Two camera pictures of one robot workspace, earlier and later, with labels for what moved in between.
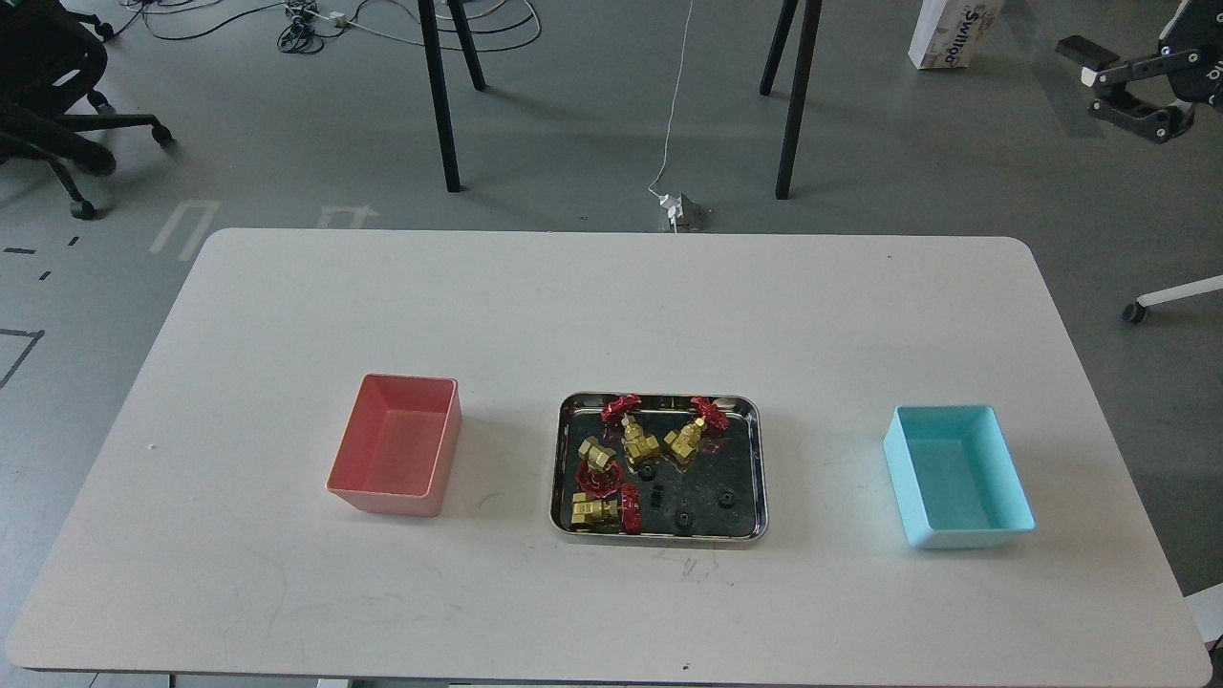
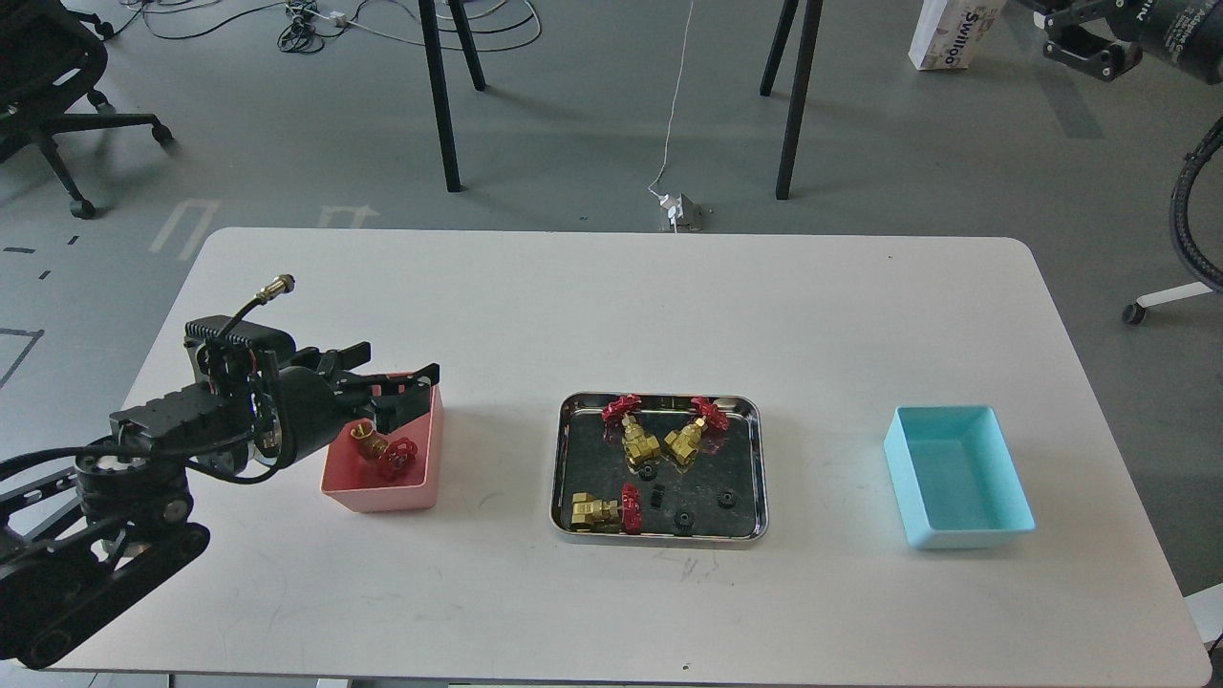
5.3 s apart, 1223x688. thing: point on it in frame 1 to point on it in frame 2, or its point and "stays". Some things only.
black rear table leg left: (467, 40) stays
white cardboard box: (949, 32) stays
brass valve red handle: (598, 474) to (398, 452)
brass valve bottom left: (622, 513) stays
